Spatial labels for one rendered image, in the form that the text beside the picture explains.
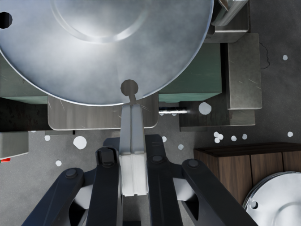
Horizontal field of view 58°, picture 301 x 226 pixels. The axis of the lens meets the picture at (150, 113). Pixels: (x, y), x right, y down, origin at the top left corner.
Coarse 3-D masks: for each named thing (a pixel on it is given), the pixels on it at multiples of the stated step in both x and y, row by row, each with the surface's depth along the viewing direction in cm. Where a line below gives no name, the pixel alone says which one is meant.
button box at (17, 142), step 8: (0, 136) 49; (8, 136) 51; (16, 136) 55; (24, 136) 59; (0, 144) 49; (8, 144) 51; (16, 144) 55; (24, 144) 58; (0, 152) 49; (8, 152) 51; (16, 152) 55; (24, 152) 58
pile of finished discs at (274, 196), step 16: (272, 176) 76; (288, 176) 76; (256, 192) 74; (272, 192) 75; (288, 192) 75; (256, 208) 76; (272, 208) 75; (288, 208) 74; (272, 224) 75; (288, 224) 74
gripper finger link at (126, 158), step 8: (128, 112) 20; (128, 120) 18; (120, 128) 18; (128, 128) 17; (120, 136) 17; (128, 136) 16; (120, 144) 16; (128, 144) 16; (120, 152) 15; (128, 152) 15; (120, 160) 15; (128, 160) 15; (128, 168) 15; (128, 176) 15; (128, 184) 16; (128, 192) 16
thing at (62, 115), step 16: (128, 80) 35; (48, 96) 34; (48, 112) 34; (64, 112) 34; (80, 112) 34; (96, 112) 34; (112, 112) 34; (144, 112) 34; (64, 128) 34; (80, 128) 34; (96, 128) 34; (112, 128) 34
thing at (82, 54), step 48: (0, 0) 34; (48, 0) 34; (96, 0) 34; (144, 0) 34; (192, 0) 35; (0, 48) 34; (48, 48) 34; (96, 48) 34; (144, 48) 35; (192, 48) 35; (96, 96) 34; (144, 96) 34
